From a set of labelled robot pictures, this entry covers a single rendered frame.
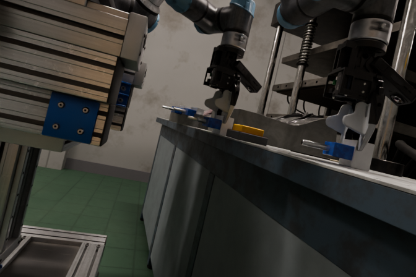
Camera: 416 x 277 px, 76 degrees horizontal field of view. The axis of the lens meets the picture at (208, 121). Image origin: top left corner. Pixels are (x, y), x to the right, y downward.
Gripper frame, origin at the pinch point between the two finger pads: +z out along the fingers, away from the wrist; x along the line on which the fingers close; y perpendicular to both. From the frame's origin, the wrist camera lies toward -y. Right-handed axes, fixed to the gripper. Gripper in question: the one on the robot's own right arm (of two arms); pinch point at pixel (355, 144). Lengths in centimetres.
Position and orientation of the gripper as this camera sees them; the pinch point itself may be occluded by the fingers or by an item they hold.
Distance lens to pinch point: 62.1
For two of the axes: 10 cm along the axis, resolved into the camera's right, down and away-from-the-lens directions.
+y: -9.7, -2.3, -0.2
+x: 0.2, -0.2, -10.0
